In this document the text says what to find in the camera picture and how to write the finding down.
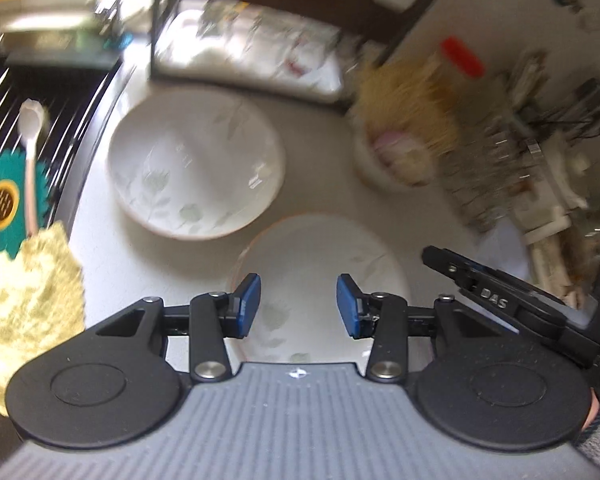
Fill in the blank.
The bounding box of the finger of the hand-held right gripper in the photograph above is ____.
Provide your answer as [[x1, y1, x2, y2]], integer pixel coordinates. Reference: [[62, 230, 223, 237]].
[[421, 245, 483, 295]]

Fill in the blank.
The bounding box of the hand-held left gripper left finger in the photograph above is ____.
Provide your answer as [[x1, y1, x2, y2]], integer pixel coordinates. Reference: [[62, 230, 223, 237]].
[[96, 273, 262, 382]]

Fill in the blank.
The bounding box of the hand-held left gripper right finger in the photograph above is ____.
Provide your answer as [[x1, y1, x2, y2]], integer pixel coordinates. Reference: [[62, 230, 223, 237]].
[[336, 273, 506, 383]]

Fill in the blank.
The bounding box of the white floral plate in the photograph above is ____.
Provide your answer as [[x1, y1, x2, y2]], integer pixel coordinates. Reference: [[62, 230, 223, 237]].
[[227, 214, 413, 364], [105, 87, 287, 241]]

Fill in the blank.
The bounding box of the cut red onion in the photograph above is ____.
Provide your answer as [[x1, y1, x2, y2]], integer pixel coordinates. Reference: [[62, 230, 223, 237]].
[[371, 127, 432, 183]]

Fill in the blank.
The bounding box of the white bowl with red foot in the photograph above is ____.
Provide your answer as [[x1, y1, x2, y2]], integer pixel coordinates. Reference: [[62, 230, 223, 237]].
[[349, 109, 437, 192]]

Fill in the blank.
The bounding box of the white lidded pot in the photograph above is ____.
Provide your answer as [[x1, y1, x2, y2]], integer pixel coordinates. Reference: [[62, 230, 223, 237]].
[[510, 137, 594, 250]]

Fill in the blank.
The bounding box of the bundle of thin yellow sticks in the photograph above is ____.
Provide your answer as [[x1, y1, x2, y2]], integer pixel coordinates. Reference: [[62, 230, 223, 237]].
[[355, 57, 462, 161]]

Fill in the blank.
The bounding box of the clear jar with red lid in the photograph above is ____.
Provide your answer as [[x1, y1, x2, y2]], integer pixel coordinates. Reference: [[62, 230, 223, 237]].
[[427, 36, 486, 92]]

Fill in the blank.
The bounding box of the dark kitchen utensils rack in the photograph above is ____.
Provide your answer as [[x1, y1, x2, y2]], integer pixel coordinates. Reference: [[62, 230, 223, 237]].
[[555, 76, 600, 143]]

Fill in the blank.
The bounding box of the yellow fuzzy cloth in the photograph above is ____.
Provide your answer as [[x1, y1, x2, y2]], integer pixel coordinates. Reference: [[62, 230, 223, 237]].
[[0, 222, 87, 413]]

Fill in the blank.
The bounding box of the white tray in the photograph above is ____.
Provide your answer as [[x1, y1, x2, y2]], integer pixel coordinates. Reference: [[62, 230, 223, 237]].
[[152, 6, 344, 104]]

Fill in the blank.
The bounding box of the black sink drain rack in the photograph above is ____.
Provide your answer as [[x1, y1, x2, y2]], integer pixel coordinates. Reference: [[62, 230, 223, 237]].
[[0, 50, 127, 223]]

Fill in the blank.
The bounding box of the yellow sink strainer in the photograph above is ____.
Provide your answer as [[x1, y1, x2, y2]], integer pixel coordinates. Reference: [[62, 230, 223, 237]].
[[0, 182, 20, 232]]

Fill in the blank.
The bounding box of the teal flower-shaped sink mat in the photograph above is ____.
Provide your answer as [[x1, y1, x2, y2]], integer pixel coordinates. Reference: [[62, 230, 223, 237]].
[[0, 151, 54, 262]]

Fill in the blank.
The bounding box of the wire basket of glass cups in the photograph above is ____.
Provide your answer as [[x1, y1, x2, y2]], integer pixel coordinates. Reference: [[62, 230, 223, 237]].
[[437, 105, 543, 233]]

